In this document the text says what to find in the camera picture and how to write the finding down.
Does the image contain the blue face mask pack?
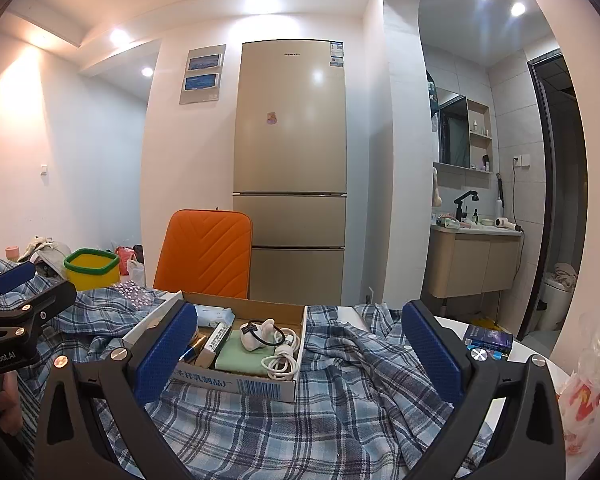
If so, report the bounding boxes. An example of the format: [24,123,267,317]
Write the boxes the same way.
[205,322,232,366]

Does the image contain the person's left hand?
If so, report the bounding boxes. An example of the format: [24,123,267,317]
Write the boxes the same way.
[0,374,25,437]

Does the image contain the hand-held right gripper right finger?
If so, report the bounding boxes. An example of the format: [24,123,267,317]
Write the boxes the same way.
[401,299,567,480]

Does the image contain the blue wall picture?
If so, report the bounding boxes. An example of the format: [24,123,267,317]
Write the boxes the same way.
[180,71,222,106]
[187,45,227,73]

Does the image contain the dark hanging cloth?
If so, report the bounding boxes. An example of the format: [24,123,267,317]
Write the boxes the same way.
[426,72,440,133]

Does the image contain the white tissue pack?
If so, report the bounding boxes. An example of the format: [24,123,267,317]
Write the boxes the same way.
[195,305,236,328]

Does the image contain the yellow bin with green rim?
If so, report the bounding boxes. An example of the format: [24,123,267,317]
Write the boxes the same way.
[63,248,121,292]

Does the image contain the black faucet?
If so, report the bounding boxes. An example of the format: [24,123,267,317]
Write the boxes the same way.
[454,190,479,222]

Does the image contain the black door frame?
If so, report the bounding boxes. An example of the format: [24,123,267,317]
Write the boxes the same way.
[526,49,588,341]

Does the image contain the gold blue cigarette pack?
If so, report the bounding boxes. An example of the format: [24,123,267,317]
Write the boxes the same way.
[180,335,216,366]

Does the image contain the blue plaid shirt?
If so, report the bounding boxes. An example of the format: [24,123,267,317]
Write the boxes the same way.
[0,259,496,480]

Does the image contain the beige vanity cabinet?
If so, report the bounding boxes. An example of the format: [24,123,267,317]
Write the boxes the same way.
[422,222,523,298]

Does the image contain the green cloth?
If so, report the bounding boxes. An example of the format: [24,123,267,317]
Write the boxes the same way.
[214,330,276,376]

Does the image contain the dark blue box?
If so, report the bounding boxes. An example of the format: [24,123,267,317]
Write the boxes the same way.
[462,324,515,353]

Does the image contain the small blue packet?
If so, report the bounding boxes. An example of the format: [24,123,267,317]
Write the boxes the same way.
[467,342,510,359]

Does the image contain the orange chair back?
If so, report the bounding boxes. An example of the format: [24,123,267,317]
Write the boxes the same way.
[152,209,253,301]

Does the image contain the beige bag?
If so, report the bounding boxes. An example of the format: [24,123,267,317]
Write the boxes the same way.
[17,235,73,276]

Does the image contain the silver studded bag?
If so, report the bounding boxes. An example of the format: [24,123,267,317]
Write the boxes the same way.
[115,282,153,306]

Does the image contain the gold refrigerator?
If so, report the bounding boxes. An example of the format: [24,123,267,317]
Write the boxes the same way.
[231,39,347,306]

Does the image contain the white plastic bag red print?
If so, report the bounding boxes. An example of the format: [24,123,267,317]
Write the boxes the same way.
[555,310,600,456]

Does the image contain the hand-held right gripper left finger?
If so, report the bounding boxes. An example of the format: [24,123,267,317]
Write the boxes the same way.
[34,300,201,480]

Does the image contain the white charging cable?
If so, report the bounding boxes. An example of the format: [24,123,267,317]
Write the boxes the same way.
[260,327,301,381]

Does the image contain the mirror cabinet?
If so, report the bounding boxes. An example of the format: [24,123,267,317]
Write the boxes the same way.
[432,87,493,173]

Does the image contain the cardboard box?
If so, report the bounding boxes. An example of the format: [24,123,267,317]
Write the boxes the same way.
[122,290,308,403]

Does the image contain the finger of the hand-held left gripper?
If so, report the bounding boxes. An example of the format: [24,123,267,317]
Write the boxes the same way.
[0,260,37,307]
[0,280,77,345]

